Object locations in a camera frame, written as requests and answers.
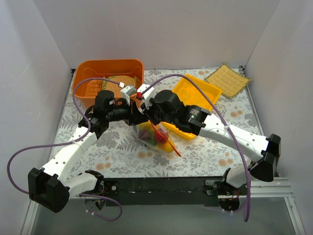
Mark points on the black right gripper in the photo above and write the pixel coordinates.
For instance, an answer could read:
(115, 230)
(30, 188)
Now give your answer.
(150, 115)

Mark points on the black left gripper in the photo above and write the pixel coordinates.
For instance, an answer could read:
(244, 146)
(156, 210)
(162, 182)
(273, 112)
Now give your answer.
(133, 115)

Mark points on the clear zip top bag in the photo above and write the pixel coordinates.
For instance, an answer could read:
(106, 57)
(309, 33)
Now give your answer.
(153, 128)

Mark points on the red fake apple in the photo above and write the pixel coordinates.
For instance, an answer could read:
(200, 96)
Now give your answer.
(161, 137)

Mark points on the orange green fake mango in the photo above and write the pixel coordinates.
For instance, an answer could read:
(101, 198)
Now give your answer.
(152, 141)

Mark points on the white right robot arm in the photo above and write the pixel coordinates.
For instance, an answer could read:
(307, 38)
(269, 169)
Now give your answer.
(263, 152)

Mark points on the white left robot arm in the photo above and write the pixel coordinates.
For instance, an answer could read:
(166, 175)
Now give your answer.
(50, 185)

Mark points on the dark purple fake plum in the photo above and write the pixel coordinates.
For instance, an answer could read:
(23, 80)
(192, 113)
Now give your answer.
(144, 134)

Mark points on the yellow fake lemon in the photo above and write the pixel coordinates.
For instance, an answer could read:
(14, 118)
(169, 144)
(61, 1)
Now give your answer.
(168, 146)

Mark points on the yellow plastic tray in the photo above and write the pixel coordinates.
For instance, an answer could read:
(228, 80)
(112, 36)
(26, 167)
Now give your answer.
(189, 95)

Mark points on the round woven bamboo tray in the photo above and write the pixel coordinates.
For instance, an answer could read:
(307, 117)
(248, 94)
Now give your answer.
(119, 79)

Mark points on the floral table cloth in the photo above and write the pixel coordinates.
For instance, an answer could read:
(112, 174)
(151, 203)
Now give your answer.
(119, 153)

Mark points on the orange plastic tub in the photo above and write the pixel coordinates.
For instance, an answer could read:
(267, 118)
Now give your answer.
(127, 71)

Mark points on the square yellow bamboo mat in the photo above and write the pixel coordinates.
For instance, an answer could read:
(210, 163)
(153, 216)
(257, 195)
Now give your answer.
(229, 81)

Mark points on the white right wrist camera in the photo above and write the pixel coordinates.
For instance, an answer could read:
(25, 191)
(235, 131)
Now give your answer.
(145, 93)

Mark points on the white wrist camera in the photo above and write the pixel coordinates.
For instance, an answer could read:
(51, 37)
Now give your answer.
(145, 93)
(127, 91)

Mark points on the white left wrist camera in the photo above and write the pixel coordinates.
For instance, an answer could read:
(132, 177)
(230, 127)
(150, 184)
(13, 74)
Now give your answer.
(127, 91)

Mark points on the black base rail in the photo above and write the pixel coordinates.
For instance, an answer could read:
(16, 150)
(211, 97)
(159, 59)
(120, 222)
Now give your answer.
(205, 191)

